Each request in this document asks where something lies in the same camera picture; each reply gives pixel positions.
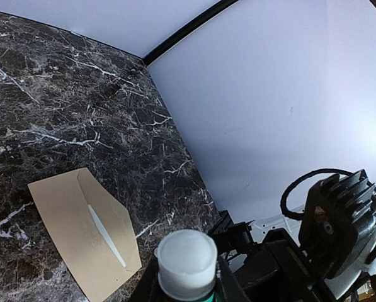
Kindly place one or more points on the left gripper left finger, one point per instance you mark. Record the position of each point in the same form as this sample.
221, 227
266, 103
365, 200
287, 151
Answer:
148, 289

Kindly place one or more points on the small white-capped glue bottle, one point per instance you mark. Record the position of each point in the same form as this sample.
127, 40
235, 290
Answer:
187, 265

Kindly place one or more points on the brown kraft envelope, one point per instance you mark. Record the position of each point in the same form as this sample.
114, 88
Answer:
62, 202

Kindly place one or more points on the right black corner post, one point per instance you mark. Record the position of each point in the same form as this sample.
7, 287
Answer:
186, 30

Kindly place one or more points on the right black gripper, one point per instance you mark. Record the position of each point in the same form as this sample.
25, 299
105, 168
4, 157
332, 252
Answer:
276, 270

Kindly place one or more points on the white letter paper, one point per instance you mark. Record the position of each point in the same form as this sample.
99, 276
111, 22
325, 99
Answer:
104, 233

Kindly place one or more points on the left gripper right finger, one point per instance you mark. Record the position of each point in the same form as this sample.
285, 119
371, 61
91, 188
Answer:
227, 288

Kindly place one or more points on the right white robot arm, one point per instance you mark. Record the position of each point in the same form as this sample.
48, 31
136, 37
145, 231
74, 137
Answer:
236, 241

